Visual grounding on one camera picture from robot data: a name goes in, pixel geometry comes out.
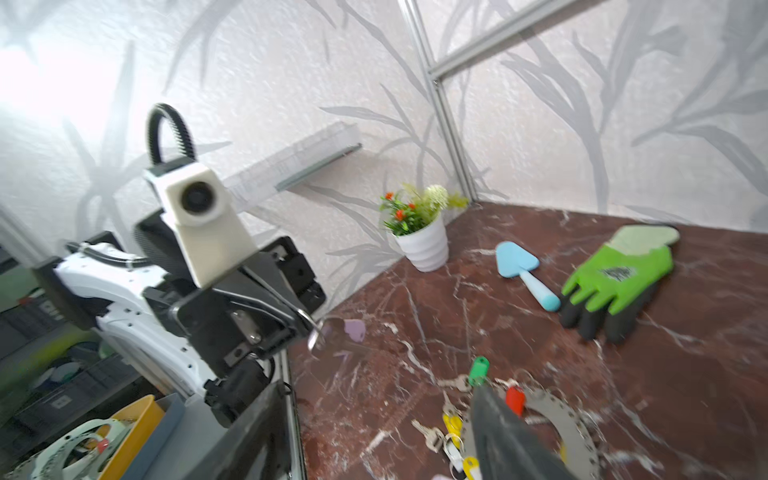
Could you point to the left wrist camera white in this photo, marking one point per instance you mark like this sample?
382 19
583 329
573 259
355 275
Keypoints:
197 207

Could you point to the light blue toy trowel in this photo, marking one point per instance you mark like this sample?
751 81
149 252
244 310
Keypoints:
513 261

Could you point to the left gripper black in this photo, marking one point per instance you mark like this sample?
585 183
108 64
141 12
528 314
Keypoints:
259 307

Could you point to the yellow tray with parts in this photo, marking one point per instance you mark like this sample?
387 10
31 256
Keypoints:
96 449

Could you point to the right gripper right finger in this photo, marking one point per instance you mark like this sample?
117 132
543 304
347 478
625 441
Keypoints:
506 447

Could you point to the key with green tag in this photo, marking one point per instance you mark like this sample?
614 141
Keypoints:
477 374

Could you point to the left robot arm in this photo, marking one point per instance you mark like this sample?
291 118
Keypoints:
98 286

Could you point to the key with purple tag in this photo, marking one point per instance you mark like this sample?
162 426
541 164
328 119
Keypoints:
336 333

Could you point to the large metal key ring plate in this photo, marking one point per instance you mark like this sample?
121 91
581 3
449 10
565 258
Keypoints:
577 448

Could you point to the potted plant white pot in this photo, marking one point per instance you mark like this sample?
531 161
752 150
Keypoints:
413 217

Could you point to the green black garden glove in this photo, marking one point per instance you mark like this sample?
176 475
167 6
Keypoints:
607 293

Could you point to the clear acrylic wall shelf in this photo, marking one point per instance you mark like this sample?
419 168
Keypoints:
292 165

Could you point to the key with yellow tag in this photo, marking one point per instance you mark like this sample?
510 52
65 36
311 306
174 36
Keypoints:
459 444

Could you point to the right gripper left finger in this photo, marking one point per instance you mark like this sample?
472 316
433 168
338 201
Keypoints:
256 446

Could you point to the aluminium frame back crossbar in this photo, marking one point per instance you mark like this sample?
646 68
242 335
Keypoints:
501 35

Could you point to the key with red tag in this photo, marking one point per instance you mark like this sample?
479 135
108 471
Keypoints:
515 399

